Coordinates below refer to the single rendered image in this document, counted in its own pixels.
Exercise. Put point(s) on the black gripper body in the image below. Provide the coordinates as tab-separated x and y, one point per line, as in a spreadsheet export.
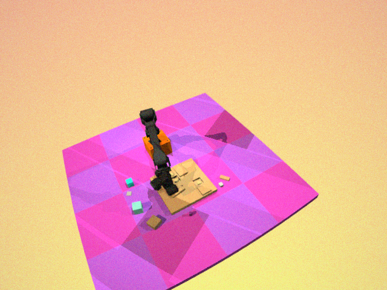
170	190

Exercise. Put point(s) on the orange flat bar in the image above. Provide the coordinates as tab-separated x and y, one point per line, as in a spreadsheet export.
225	177

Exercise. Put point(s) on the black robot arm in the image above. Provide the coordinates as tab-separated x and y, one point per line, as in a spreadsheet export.
148	119

